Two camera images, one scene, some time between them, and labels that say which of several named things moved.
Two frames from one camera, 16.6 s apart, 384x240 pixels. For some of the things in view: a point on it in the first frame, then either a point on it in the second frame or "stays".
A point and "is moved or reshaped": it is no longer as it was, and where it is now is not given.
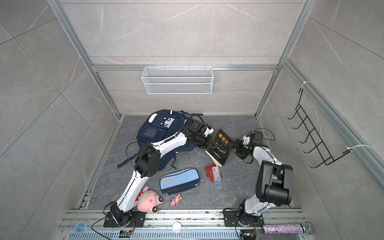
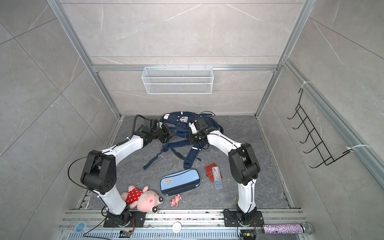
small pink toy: (175, 201) stays
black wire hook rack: (322, 148) stays
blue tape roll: (81, 227) stays
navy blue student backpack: (157, 126) is moved or reshaped
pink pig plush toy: (148, 201) stays
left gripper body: (205, 141) -> (163, 133)
